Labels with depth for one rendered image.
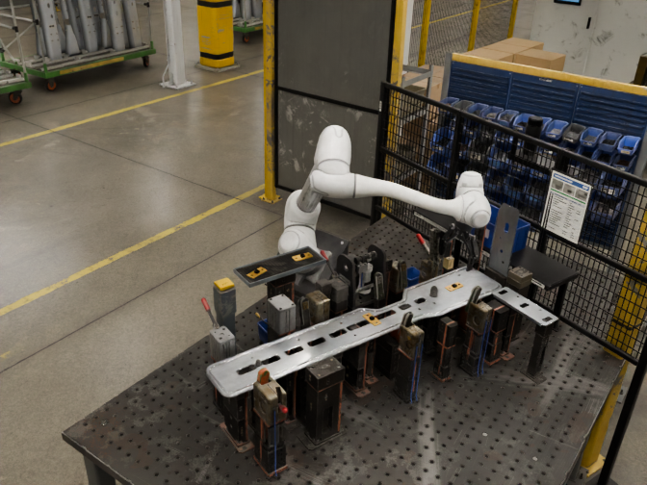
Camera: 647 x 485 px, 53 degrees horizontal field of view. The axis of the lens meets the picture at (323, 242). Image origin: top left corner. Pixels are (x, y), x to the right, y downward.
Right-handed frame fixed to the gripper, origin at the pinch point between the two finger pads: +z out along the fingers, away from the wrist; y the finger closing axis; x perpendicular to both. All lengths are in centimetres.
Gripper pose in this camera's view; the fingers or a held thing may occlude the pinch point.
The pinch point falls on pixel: (457, 261)
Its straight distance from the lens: 290.5
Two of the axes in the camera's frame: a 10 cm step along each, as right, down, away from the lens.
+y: 5.7, 4.2, -7.1
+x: 8.2, -2.5, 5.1
